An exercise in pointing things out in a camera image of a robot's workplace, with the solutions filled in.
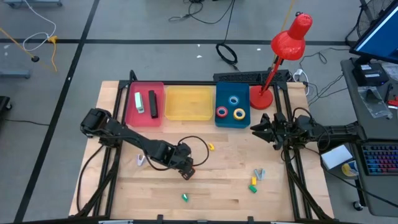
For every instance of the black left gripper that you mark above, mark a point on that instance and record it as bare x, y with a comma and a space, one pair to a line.
183, 157

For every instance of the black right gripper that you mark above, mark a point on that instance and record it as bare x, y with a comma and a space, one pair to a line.
284, 130

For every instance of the yellow tape roll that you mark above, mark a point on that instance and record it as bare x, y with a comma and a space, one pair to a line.
234, 114

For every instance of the blue tape roll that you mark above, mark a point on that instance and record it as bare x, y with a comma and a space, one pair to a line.
229, 100

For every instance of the red tape roll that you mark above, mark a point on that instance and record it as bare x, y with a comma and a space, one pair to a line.
217, 112

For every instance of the black stapler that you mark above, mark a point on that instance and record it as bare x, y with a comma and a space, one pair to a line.
153, 104

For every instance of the mint green stapler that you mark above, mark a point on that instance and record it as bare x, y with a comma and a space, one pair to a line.
139, 101

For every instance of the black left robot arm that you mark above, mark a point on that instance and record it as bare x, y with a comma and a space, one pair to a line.
130, 137

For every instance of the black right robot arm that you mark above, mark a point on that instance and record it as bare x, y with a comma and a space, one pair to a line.
335, 132

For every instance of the grey-blue staple remover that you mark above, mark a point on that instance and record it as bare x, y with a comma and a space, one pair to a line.
257, 174

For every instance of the lavender staple remover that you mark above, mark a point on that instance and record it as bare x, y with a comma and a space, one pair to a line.
140, 164

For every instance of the blue plastic bin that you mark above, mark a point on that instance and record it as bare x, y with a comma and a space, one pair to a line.
231, 123

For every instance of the white power adapter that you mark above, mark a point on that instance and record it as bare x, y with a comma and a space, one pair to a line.
298, 74

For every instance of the pink plastic bin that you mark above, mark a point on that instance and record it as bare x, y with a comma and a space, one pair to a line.
146, 121

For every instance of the yellow plastic bin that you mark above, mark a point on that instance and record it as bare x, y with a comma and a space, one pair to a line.
189, 104

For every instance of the white box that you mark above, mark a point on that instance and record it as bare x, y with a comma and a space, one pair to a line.
335, 156

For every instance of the red desk lamp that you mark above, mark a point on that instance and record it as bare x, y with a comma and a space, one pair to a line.
289, 43

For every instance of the yellow and blue roll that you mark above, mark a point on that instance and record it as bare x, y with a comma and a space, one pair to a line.
348, 169

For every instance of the grey desk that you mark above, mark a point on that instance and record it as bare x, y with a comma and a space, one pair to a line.
373, 130

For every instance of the clear plastic bag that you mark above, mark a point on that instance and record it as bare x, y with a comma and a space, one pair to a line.
374, 105

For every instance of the small black box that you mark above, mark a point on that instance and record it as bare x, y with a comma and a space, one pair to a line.
370, 77

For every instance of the rainbow backlit keyboard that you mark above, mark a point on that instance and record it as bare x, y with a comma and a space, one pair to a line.
381, 159

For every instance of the desk caster wheel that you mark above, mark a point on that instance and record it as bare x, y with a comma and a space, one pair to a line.
358, 205

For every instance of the red tool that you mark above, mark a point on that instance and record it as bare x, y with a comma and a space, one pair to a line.
393, 102

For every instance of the computer monitor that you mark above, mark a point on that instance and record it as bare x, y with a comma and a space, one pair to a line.
382, 37

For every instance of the black fan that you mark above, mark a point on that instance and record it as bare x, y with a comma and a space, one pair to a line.
370, 18

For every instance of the black floor puck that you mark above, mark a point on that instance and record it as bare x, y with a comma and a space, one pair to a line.
35, 58

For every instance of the black object with caster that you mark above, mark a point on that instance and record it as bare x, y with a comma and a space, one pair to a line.
3, 105

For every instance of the grey furniture foot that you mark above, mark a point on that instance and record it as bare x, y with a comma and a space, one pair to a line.
14, 74
34, 3

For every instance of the black aluminium table frame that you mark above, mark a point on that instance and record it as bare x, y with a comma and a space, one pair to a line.
189, 83

